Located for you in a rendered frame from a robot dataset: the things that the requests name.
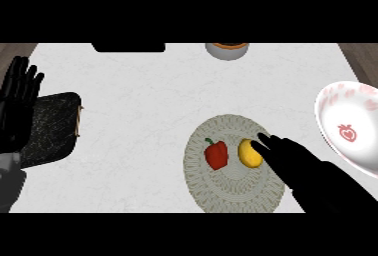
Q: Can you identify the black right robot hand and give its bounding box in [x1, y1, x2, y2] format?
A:
[249, 132, 378, 214]

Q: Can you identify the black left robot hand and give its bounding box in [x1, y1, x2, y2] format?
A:
[0, 55, 45, 156]

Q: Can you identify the yellow lemon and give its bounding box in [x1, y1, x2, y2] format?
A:
[237, 138, 265, 169]

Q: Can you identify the white bowl with pink print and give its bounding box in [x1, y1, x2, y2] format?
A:
[313, 80, 378, 179]

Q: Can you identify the round grey woven placemat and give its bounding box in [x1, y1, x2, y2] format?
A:
[183, 114, 286, 214]

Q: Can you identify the black speckled cutting board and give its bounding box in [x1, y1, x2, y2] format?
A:
[19, 91, 84, 170]

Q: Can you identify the red bell pepper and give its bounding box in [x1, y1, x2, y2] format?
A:
[203, 137, 230, 171]

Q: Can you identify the black flat appliance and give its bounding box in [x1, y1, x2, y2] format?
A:
[91, 42, 167, 53]

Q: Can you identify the grey pot with orange rim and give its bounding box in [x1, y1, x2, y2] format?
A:
[203, 42, 249, 62]

